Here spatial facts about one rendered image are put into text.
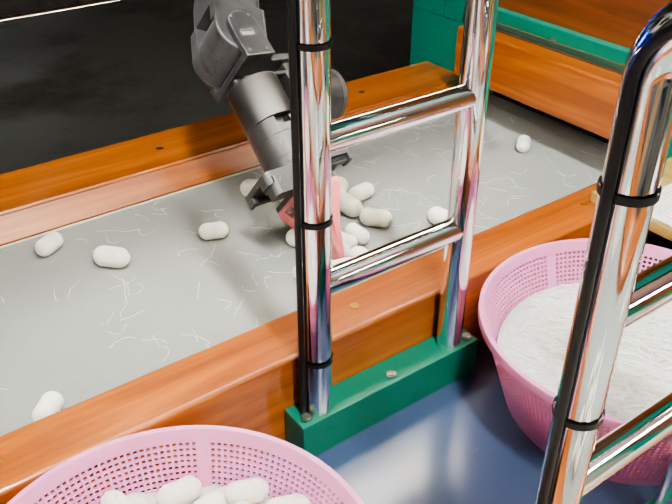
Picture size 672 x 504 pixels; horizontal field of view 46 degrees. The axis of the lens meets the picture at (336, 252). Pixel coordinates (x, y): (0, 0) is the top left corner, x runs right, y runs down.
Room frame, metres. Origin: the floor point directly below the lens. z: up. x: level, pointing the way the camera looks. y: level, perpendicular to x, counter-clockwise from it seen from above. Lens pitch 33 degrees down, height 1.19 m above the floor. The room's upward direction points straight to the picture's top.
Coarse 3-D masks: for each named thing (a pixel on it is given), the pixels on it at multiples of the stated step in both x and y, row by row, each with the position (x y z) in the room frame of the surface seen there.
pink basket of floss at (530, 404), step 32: (512, 256) 0.64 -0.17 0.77; (544, 256) 0.66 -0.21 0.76; (576, 256) 0.67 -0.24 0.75; (512, 288) 0.63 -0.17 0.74; (544, 288) 0.65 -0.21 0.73; (480, 320) 0.54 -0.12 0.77; (512, 384) 0.50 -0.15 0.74; (512, 416) 0.52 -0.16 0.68; (544, 416) 0.47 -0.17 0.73; (608, 416) 0.43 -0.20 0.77; (544, 448) 0.48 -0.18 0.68; (608, 480) 0.45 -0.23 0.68; (640, 480) 0.44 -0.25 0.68
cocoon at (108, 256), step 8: (96, 248) 0.67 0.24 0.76; (104, 248) 0.67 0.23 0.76; (112, 248) 0.67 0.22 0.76; (120, 248) 0.67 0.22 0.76; (96, 256) 0.67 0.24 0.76; (104, 256) 0.66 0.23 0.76; (112, 256) 0.66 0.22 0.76; (120, 256) 0.66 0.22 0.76; (128, 256) 0.67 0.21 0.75; (104, 264) 0.66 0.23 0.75; (112, 264) 0.66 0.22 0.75; (120, 264) 0.66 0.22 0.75
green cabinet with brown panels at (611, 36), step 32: (416, 0) 1.24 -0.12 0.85; (448, 0) 1.18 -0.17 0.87; (512, 0) 1.10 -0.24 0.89; (544, 0) 1.06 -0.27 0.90; (576, 0) 1.01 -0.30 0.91; (608, 0) 0.98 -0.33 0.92; (640, 0) 0.94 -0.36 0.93; (544, 32) 1.03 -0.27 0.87; (576, 32) 1.00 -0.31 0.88; (608, 32) 0.97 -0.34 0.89
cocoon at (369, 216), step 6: (366, 210) 0.75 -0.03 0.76; (372, 210) 0.75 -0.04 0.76; (378, 210) 0.75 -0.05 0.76; (384, 210) 0.75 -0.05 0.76; (360, 216) 0.75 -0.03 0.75; (366, 216) 0.74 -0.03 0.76; (372, 216) 0.74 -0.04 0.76; (378, 216) 0.74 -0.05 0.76; (384, 216) 0.74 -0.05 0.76; (390, 216) 0.74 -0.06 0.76; (366, 222) 0.74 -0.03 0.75; (372, 222) 0.74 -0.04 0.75; (378, 222) 0.74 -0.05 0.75; (384, 222) 0.74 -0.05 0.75; (390, 222) 0.74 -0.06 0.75
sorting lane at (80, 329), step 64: (448, 128) 1.01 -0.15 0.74; (512, 128) 1.01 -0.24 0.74; (192, 192) 0.83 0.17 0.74; (384, 192) 0.83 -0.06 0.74; (448, 192) 0.83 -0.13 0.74; (512, 192) 0.83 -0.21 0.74; (0, 256) 0.69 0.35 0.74; (64, 256) 0.69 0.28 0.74; (192, 256) 0.69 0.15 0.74; (256, 256) 0.69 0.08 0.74; (0, 320) 0.58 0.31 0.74; (64, 320) 0.58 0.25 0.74; (128, 320) 0.58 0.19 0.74; (192, 320) 0.58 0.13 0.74; (256, 320) 0.58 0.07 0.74; (0, 384) 0.49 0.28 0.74; (64, 384) 0.49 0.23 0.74
